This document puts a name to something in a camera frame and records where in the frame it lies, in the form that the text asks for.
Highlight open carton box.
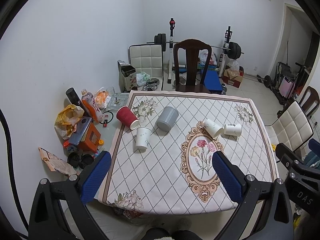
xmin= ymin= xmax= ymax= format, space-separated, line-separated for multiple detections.
xmin=117 ymin=60 xmax=138 ymax=92

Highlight yellow plastic bag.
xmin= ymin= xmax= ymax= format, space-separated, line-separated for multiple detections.
xmin=54 ymin=104 xmax=84 ymax=140

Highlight white cup lying right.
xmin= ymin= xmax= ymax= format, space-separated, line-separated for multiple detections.
xmin=223 ymin=124 xmax=242 ymax=137

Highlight white cup lying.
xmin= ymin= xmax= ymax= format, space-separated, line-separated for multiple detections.
xmin=223 ymin=124 xmax=242 ymax=137
xmin=204 ymin=119 xmax=223 ymax=139

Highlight black round lids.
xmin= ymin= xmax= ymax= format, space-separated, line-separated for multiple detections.
xmin=67 ymin=152 xmax=94 ymax=169

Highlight orange box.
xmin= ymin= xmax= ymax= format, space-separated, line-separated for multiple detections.
xmin=78 ymin=123 xmax=101 ymax=153

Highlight floral diamond pattern tablecloth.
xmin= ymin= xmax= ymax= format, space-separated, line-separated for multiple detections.
xmin=96 ymin=91 xmax=279 ymax=215

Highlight orange snack bag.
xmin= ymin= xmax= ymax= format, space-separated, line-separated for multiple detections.
xmin=94 ymin=87 xmax=111 ymax=110

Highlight dark wooden chair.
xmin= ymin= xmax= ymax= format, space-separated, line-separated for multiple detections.
xmin=299 ymin=86 xmax=319 ymax=119
xmin=173 ymin=39 xmax=212 ymax=94

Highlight brown paper packet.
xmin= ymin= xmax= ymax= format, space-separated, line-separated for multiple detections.
xmin=38 ymin=147 xmax=77 ymax=177

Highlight brown cardboard box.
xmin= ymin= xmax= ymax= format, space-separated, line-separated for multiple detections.
xmin=222 ymin=66 xmax=244 ymax=88

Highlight cream padded chair back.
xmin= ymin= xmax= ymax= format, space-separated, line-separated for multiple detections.
xmin=129 ymin=44 xmax=164 ymax=91

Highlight cream padded chair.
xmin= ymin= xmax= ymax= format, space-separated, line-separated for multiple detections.
xmin=265 ymin=101 xmax=313 ymax=152
xmin=129 ymin=44 xmax=164 ymax=91

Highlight red ribbed paper cup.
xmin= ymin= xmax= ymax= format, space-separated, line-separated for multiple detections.
xmin=116 ymin=106 xmax=139 ymax=130

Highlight white cup lying left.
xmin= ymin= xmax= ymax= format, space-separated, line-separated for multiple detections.
xmin=204 ymin=119 xmax=223 ymax=139

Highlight dark wooden chair right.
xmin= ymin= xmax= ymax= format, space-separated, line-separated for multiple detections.
xmin=299 ymin=86 xmax=319 ymax=119

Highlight black cylinder bottle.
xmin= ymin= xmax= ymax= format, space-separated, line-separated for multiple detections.
xmin=66 ymin=87 xmax=88 ymax=116

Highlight pink suitcase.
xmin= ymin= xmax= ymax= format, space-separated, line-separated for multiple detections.
xmin=279 ymin=76 xmax=295 ymax=99

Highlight grey plastic cup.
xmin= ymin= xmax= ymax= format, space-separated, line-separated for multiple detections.
xmin=156 ymin=106 xmax=179 ymax=132

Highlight barbell with black plates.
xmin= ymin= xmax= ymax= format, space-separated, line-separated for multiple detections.
xmin=147 ymin=34 xmax=244 ymax=60

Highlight white paper cup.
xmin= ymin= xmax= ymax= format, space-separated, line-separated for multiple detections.
xmin=136 ymin=127 xmax=151 ymax=151

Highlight cream padded chair right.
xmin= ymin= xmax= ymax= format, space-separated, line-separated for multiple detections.
xmin=265 ymin=101 xmax=313 ymax=152

